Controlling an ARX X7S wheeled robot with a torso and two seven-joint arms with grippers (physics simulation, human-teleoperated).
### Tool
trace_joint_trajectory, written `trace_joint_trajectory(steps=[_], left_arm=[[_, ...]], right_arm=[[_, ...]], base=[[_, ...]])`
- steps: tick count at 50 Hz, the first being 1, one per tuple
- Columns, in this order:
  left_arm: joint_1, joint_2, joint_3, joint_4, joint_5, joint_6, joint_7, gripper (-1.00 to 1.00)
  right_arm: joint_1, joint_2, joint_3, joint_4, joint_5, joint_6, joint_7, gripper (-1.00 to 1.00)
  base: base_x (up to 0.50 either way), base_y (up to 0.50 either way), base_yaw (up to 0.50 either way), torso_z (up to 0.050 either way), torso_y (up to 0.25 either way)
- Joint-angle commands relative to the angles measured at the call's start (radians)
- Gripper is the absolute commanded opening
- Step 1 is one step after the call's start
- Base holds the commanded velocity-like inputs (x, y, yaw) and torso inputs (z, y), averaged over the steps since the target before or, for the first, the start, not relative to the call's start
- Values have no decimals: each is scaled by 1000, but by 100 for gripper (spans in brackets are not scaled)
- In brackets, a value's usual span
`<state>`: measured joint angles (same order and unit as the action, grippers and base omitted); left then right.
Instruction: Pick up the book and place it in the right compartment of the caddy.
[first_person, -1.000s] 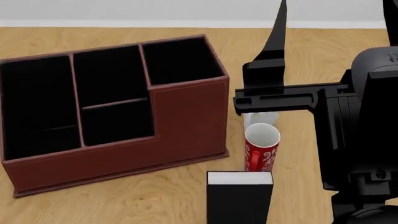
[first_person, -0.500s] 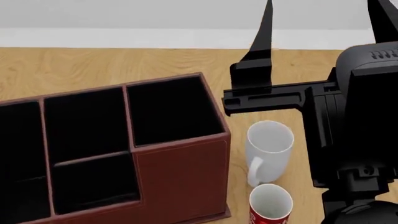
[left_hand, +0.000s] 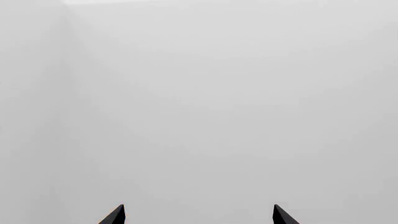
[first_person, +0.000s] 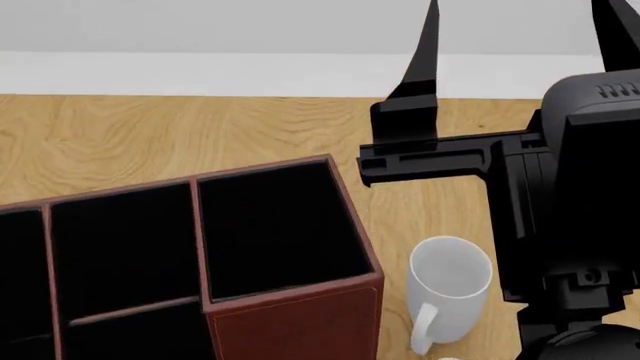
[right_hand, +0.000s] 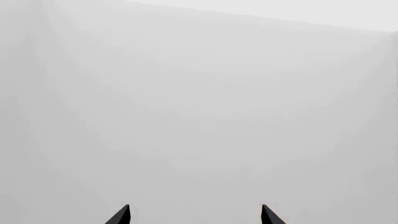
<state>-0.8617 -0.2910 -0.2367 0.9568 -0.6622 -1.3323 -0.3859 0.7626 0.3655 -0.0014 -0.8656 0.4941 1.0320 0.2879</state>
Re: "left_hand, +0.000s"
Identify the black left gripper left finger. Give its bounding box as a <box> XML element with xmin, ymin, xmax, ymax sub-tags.
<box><xmin>98</xmin><ymin>203</ymin><xmax>126</xmax><ymax>224</ymax></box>

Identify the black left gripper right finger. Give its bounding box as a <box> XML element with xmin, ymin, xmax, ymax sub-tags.
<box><xmin>272</xmin><ymin>203</ymin><xmax>301</xmax><ymax>224</ymax></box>

